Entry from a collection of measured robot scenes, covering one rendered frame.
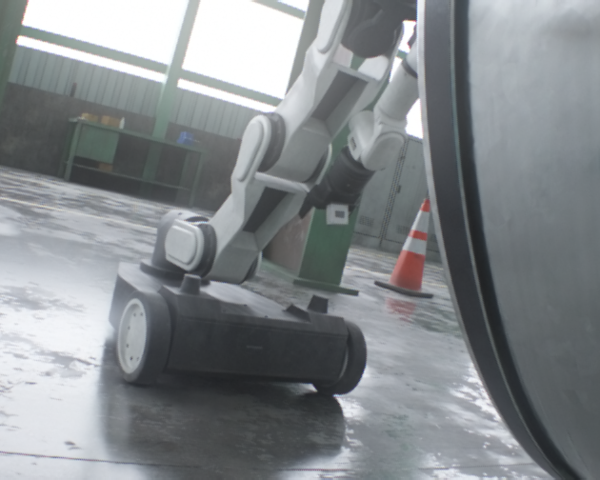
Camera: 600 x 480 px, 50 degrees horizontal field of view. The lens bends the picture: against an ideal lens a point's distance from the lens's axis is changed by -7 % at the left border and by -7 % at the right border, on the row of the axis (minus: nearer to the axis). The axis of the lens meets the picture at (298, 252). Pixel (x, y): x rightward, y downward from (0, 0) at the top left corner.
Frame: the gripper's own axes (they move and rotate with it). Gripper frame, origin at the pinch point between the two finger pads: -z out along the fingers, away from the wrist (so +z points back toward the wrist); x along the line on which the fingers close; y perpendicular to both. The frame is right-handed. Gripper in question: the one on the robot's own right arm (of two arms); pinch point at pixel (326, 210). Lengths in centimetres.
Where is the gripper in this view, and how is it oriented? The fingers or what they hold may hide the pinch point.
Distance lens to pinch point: 158.5
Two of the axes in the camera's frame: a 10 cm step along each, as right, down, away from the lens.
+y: -2.2, -8.2, 5.4
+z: 3.7, -5.8, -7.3
